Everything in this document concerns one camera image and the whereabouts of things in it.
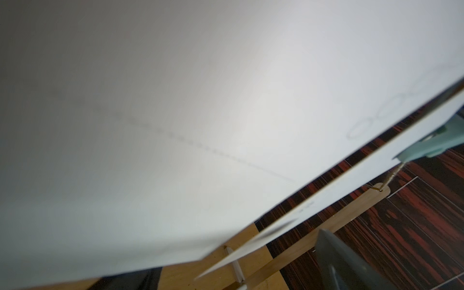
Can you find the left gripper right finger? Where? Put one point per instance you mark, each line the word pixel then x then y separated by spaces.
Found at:
pixel 342 269

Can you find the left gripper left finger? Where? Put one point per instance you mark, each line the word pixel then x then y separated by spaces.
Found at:
pixel 147 279

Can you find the white postcard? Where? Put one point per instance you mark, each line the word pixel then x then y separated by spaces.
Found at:
pixel 375 164
pixel 141 134

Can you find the wooden drying rack frame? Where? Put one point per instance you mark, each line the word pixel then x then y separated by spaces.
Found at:
pixel 260 271

